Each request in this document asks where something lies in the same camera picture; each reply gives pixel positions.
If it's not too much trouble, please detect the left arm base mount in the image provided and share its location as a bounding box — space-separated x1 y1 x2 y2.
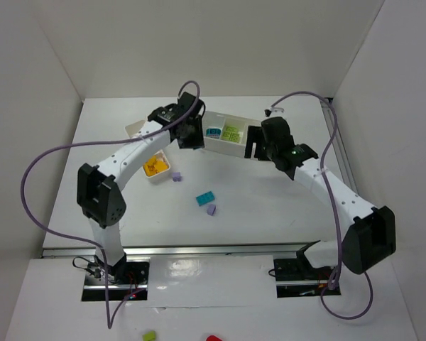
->
72 256 150 302

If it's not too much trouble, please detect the green 2x4 lego brick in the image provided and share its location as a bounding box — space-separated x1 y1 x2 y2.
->
221 132 242 144
224 126 239 134

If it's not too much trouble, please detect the small purple lego brick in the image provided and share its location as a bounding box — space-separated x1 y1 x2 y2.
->
172 172 182 182

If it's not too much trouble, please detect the blue 2x4 lego brick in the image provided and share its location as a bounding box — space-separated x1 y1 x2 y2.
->
195 191 215 206

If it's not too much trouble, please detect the left white divided tray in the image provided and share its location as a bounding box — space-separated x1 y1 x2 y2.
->
125 120 171 184

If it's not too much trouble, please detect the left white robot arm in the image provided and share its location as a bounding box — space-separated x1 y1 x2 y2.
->
77 92 205 276

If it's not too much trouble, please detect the aluminium rail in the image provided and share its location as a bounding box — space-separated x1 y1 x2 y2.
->
320 101 357 192
41 242 310 258

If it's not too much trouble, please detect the right white divided tray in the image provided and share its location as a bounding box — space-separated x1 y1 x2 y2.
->
202 111 261 158

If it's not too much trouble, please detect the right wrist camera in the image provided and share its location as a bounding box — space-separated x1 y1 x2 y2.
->
264 107 285 119

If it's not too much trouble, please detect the yellow round flower lego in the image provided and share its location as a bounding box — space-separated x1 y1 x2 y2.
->
144 166 158 177

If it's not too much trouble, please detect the green lego on front edge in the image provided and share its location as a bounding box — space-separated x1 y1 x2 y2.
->
142 330 157 341

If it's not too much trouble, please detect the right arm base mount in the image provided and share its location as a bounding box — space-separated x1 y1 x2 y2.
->
268 242 341 298

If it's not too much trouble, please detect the orange 2x2 lego brick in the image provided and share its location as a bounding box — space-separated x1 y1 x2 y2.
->
145 156 158 167

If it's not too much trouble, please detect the right side aluminium rail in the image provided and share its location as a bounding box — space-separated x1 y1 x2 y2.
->
320 101 357 192

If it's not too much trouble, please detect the turquoise round lego piece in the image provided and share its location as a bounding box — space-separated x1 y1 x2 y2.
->
206 128 222 139

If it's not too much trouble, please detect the white divided tray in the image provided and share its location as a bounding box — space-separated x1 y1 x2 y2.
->
125 120 171 184
202 111 261 158

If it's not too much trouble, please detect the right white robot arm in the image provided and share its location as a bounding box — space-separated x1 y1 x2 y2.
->
244 117 396 274

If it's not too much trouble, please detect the red object on front edge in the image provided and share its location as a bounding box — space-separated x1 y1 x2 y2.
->
206 335 222 341

